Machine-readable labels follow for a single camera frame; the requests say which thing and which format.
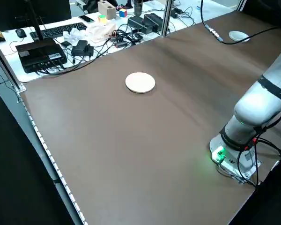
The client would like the white round plate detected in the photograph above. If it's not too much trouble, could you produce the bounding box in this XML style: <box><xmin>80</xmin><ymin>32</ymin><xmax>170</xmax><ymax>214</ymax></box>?
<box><xmin>125</xmin><ymin>72</ymin><xmax>156</xmax><ymax>94</ymax></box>
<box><xmin>229</xmin><ymin>30</ymin><xmax>249</xmax><ymax>43</ymax></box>

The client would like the black usb hub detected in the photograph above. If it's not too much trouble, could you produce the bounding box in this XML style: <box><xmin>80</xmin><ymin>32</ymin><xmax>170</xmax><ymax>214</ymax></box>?
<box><xmin>109</xmin><ymin>30</ymin><xmax>132</xmax><ymax>49</ymax></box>

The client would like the black power brick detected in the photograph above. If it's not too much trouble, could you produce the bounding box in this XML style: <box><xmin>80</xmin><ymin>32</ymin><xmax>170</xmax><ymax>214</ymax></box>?
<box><xmin>143</xmin><ymin>13</ymin><xmax>162</xmax><ymax>31</ymax></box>
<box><xmin>127</xmin><ymin>15</ymin><xmax>148</xmax><ymax>34</ymax></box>

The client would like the beige cloth bag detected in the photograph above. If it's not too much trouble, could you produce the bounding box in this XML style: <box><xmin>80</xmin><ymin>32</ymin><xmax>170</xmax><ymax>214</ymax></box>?
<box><xmin>85</xmin><ymin>22</ymin><xmax>116</xmax><ymax>44</ymax></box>

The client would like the crumpled white paper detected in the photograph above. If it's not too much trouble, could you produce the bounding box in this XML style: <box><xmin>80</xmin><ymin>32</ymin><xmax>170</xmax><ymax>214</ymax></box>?
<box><xmin>62</xmin><ymin>27</ymin><xmax>87</xmax><ymax>45</ymax></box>

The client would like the dark cylindrical can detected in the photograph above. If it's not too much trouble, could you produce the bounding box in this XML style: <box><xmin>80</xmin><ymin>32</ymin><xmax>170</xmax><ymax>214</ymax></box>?
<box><xmin>133</xmin><ymin>0</ymin><xmax>144</xmax><ymax>16</ymax></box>

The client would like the small black power adapter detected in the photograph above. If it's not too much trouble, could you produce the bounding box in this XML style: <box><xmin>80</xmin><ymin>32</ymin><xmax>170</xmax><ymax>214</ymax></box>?
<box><xmin>170</xmin><ymin>7</ymin><xmax>183</xmax><ymax>19</ymax></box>

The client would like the wooden block with holes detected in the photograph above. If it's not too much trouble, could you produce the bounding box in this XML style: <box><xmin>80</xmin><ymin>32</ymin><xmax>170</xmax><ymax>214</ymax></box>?
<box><xmin>97</xmin><ymin>0</ymin><xmax>117</xmax><ymax>20</ymax></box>

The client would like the black smartphone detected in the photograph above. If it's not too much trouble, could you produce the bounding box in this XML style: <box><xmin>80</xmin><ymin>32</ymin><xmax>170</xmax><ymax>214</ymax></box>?
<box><xmin>78</xmin><ymin>15</ymin><xmax>95</xmax><ymax>24</ymax></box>

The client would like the black keyboard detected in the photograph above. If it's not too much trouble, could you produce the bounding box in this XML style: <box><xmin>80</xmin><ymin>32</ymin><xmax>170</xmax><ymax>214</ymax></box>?
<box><xmin>30</xmin><ymin>22</ymin><xmax>88</xmax><ymax>40</ymax></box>

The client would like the black electronics box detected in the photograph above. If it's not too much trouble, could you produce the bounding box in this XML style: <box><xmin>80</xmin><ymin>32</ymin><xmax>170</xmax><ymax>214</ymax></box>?
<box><xmin>15</xmin><ymin>38</ymin><xmax>68</xmax><ymax>74</ymax></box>

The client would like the black computer monitor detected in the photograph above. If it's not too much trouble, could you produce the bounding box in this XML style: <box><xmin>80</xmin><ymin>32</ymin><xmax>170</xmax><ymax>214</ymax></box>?
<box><xmin>0</xmin><ymin>0</ymin><xmax>72</xmax><ymax>42</ymax></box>

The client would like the aluminium frame post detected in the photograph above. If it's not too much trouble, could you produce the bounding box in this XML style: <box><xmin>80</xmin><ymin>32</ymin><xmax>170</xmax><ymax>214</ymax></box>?
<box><xmin>0</xmin><ymin>35</ymin><xmax>27</xmax><ymax>94</ymax></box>
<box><xmin>161</xmin><ymin>0</ymin><xmax>174</xmax><ymax>38</ymax></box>
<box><xmin>235</xmin><ymin>0</ymin><xmax>248</xmax><ymax>12</ymax></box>

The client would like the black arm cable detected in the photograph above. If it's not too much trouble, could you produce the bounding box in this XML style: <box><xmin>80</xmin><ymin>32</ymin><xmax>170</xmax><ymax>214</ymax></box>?
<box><xmin>200</xmin><ymin>0</ymin><xmax>281</xmax><ymax>45</ymax></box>

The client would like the black base cable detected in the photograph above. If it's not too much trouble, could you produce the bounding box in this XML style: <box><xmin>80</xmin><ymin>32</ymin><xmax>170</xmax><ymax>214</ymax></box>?
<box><xmin>236</xmin><ymin>125</ymin><xmax>281</xmax><ymax>191</ymax></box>

